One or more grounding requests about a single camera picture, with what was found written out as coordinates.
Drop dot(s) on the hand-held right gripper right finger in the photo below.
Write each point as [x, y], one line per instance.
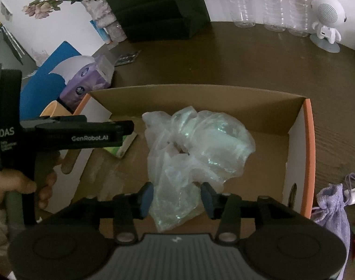
[208, 200]

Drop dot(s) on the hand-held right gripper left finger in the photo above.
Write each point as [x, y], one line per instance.
[147, 200]

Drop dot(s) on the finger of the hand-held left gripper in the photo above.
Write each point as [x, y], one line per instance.
[87, 135]
[66, 118]

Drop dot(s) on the clear plastic bag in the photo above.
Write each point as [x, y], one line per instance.
[195, 143]

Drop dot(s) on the orange white cardboard box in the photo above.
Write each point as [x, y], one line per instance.
[200, 105]

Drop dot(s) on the brown wooden desktop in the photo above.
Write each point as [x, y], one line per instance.
[224, 61]

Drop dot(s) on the person's left hand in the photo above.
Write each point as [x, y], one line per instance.
[17, 183]

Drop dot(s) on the orange cup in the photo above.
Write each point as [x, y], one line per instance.
[53, 110]

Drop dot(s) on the green white packet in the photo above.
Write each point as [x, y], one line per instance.
[123, 149]

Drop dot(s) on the blue white folder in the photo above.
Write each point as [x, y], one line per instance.
[42, 83]

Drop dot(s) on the purple tissue pack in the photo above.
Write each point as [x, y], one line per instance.
[84, 79]

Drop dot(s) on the small black patterned card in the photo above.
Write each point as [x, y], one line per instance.
[128, 57]

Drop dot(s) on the wrapped flower vase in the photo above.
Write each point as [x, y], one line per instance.
[104, 20]

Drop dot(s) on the dark green bag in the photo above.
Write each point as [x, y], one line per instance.
[154, 8]

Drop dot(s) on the clear water bottle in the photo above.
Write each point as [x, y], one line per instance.
[272, 8]
[298, 11]
[241, 5]

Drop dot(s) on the white robot figurine speaker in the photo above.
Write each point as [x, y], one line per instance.
[327, 11]

